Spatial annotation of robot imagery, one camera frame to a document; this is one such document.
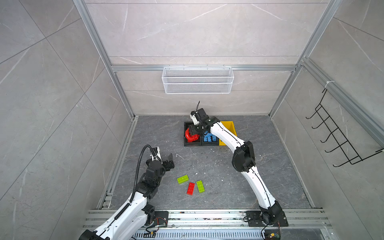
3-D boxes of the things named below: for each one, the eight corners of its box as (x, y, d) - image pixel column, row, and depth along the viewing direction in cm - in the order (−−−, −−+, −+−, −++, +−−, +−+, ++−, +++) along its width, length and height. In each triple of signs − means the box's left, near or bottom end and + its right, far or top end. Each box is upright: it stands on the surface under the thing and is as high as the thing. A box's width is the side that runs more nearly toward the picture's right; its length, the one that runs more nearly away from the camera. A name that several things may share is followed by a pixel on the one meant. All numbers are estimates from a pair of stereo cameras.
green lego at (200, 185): (199, 193, 84) (199, 192, 82) (196, 182, 87) (196, 181, 86) (205, 191, 84) (205, 190, 83) (201, 181, 88) (201, 179, 86)
